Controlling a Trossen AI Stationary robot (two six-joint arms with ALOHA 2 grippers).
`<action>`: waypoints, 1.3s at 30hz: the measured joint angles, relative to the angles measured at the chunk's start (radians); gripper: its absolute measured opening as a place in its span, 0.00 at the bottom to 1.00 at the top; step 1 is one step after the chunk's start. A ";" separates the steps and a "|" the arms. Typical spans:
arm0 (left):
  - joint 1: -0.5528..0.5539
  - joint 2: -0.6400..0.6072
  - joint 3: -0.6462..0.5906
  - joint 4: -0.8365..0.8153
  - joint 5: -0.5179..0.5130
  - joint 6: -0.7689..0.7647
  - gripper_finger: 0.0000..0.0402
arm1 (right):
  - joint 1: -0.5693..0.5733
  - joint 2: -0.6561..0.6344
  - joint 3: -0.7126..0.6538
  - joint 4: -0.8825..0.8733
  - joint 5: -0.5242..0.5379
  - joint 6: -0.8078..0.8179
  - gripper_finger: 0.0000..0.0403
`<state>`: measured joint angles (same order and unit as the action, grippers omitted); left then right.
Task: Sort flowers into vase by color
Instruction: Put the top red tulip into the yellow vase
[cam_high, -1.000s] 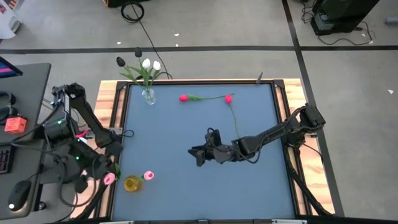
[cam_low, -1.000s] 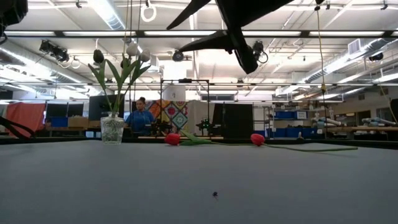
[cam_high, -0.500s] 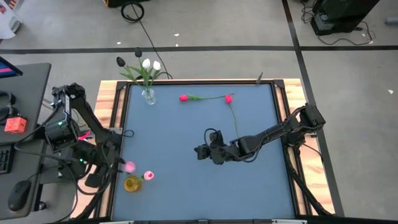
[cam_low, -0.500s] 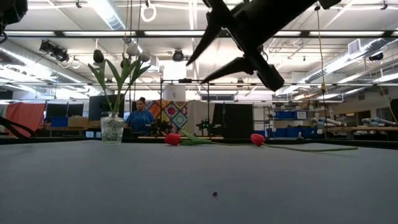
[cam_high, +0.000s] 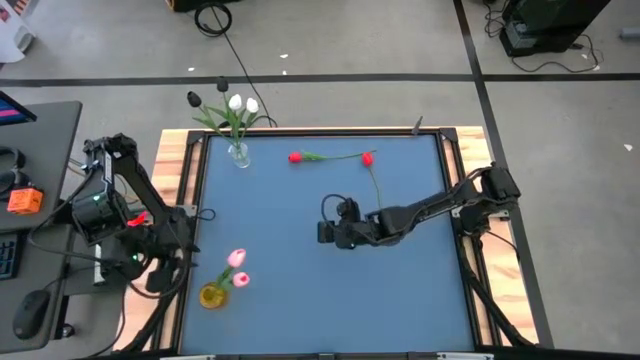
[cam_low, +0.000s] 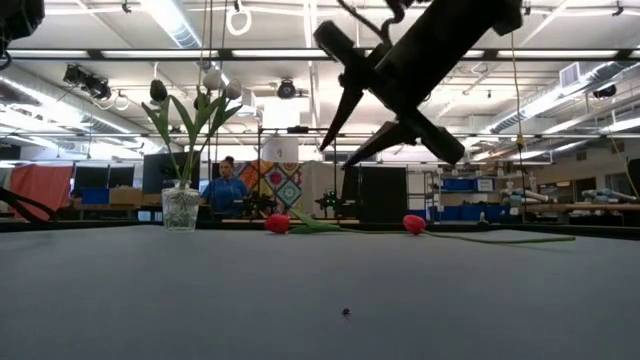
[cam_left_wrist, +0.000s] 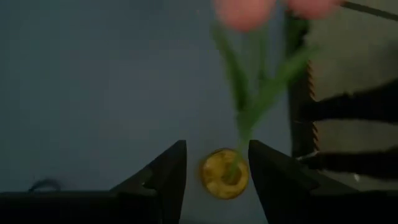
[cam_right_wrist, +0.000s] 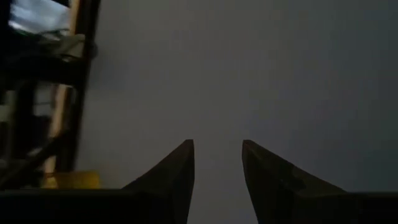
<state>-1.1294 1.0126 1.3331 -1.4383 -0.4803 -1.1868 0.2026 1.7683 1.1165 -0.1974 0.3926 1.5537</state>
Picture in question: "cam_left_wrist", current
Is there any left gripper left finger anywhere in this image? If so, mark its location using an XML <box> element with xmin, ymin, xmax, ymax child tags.
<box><xmin>110</xmin><ymin>139</ymin><xmax>188</xmax><ymax>224</ymax></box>

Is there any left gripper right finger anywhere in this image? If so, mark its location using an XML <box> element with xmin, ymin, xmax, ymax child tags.
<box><xmin>248</xmin><ymin>139</ymin><xmax>354</xmax><ymax>224</ymax></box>

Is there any pink tulip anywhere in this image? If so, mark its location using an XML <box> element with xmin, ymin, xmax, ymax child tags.
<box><xmin>213</xmin><ymin>0</ymin><xmax>277</xmax><ymax>184</ymax></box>
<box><xmin>242</xmin><ymin>0</ymin><xmax>343</xmax><ymax>184</ymax></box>

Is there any gold vase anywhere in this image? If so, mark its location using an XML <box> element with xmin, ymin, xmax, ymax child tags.
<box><xmin>198</xmin><ymin>147</ymin><xmax>251</xmax><ymax>200</ymax></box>

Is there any blue-grey table mat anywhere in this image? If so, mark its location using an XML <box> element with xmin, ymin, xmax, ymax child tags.
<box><xmin>0</xmin><ymin>0</ymin><xmax>312</xmax><ymax>224</ymax></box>

